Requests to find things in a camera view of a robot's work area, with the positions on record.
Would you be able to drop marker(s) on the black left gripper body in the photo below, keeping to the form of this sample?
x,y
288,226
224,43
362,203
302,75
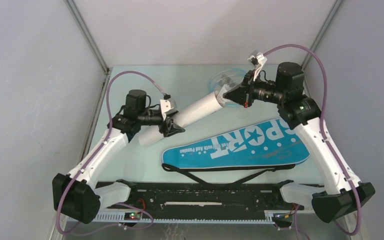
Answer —
x,y
151,119

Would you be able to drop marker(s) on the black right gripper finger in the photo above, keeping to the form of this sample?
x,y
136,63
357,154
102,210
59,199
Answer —
x,y
239,99
237,90

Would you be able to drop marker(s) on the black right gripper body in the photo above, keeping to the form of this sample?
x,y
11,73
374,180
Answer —
x,y
262,90

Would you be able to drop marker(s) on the white shuttlecock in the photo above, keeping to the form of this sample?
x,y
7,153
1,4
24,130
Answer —
x,y
224,102

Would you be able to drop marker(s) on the white shuttlecock tube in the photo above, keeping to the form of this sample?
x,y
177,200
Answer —
x,y
178,122

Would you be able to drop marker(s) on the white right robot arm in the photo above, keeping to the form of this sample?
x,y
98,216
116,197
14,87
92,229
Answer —
x,y
343,192

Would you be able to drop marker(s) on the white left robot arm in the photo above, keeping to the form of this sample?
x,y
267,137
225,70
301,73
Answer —
x,y
76,194

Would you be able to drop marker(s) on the blue racket upper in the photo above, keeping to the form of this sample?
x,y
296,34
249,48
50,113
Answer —
x,y
229,78

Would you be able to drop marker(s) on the blue racket bag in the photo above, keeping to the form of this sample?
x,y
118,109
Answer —
x,y
264,144

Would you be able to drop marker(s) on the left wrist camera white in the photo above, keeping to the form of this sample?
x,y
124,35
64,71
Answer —
x,y
168,107

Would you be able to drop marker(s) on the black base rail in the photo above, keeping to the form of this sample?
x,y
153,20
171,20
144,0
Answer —
x,y
195,202

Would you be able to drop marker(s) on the aluminium frame post right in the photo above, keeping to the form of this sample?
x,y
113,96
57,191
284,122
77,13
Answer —
x,y
332,14

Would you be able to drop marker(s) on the aluminium frame post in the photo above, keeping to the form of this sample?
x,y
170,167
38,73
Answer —
x,y
87,34
332,14

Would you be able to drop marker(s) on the aluminium frame post left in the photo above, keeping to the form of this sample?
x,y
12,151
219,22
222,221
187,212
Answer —
x,y
87,34

